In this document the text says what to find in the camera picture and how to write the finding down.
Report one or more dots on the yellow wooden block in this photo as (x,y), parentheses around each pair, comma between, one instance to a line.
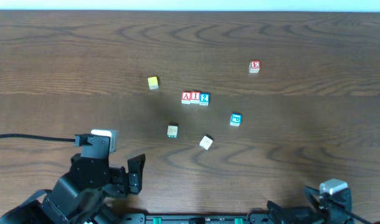
(153,83)

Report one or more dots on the red letter I block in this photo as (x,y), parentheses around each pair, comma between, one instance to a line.
(195,97)

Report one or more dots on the red letter E block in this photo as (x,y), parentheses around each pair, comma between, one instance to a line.
(254,66)

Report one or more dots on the red letter A block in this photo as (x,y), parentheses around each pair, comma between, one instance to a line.
(186,97)

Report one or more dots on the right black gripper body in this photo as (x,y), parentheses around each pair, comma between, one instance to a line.
(298,213)

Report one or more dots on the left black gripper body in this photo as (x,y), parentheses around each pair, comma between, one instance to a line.
(128,178)

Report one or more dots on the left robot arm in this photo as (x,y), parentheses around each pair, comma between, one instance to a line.
(78,196)

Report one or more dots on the blue number 2 block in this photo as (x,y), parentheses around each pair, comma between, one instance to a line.
(204,99)

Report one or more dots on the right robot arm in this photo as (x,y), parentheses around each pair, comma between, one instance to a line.
(292,215)

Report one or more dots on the blue letter P block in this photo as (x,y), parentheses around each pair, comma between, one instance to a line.
(235,119)

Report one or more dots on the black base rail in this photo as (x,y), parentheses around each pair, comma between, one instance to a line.
(140,218)

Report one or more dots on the plain white wooden block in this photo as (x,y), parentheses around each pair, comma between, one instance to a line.
(206,142)

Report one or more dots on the white block green side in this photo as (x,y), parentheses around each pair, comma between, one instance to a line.
(172,131)

